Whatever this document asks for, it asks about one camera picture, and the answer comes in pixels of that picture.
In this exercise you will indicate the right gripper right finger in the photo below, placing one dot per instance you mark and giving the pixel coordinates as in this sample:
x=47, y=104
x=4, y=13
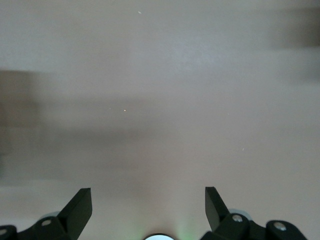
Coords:
x=216, y=215

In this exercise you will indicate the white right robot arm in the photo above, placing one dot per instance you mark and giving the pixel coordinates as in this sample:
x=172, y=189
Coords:
x=160, y=237

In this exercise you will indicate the brown table cover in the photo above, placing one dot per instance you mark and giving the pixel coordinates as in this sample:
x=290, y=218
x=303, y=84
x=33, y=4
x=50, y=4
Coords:
x=160, y=100

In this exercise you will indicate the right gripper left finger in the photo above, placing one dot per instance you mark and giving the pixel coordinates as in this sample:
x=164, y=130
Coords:
x=75, y=215

